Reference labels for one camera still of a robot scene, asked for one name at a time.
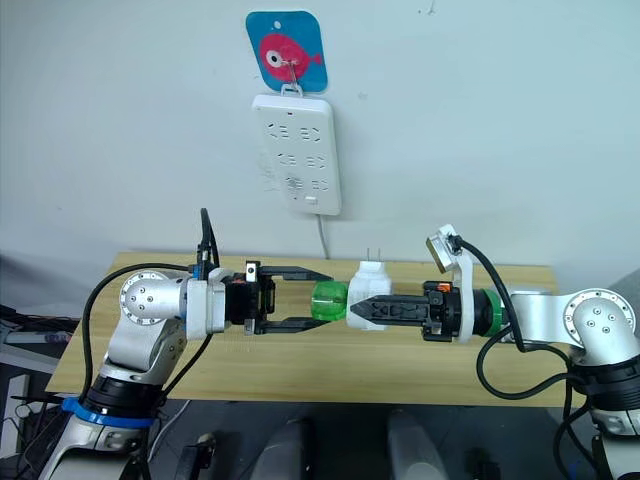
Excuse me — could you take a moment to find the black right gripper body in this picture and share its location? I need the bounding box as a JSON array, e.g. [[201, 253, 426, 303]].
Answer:
[[422, 280, 460, 343]]

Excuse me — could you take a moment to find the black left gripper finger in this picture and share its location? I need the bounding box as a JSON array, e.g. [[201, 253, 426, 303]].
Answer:
[[260, 266, 336, 284], [254, 315, 330, 336]]

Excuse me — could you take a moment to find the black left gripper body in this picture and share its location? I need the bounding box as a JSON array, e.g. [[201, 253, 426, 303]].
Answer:
[[224, 259, 279, 336]]

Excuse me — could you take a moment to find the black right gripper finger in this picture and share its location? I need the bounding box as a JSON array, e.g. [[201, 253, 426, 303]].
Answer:
[[349, 293, 431, 325]]

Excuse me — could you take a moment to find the white mosquito repellent heater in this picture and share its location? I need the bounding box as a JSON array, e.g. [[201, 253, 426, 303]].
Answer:
[[345, 246, 395, 332]]

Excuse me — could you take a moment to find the green liquid bottle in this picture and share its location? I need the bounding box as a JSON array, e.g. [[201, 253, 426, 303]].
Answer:
[[310, 280, 350, 322]]

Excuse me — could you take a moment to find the white power strip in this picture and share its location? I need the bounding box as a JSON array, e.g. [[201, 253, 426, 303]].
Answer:
[[250, 93, 344, 217]]

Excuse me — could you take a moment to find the grey rounded shape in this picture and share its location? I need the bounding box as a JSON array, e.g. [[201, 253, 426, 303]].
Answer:
[[387, 409, 444, 480], [252, 417, 315, 480]]

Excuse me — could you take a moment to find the black rounded shape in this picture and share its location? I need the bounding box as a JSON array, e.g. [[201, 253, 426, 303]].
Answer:
[[180, 432, 217, 480]]

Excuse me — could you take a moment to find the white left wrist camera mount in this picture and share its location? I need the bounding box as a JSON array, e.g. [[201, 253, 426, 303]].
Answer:
[[185, 268, 227, 342]]

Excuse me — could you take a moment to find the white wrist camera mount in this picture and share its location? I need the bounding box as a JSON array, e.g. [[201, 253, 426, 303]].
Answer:
[[425, 224, 476, 347], [185, 268, 227, 342]]

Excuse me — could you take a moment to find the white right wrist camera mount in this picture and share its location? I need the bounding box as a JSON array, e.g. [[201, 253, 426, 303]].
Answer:
[[425, 224, 476, 347]]

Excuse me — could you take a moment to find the white power strip cord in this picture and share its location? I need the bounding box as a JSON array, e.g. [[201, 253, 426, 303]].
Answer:
[[316, 213, 332, 261]]

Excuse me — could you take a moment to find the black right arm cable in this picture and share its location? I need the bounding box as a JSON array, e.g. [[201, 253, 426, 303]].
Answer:
[[448, 234, 591, 401]]

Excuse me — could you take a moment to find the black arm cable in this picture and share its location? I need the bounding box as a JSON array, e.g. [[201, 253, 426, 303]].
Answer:
[[448, 234, 591, 401], [81, 207, 222, 401]]

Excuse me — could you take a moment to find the thin white cable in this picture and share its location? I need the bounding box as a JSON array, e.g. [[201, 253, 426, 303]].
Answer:
[[148, 398, 187, 454]]

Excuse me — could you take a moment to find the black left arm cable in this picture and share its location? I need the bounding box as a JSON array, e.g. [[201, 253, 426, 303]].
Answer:
[[81, 207, 222, 401]]

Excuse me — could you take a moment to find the dark cable clutter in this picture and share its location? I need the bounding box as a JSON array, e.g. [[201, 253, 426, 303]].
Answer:
[[0, 299, 81, 351]]

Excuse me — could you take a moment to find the blue fish wall hook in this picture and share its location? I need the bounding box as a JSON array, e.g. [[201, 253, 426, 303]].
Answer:
[[244, 9, 330, 96]]

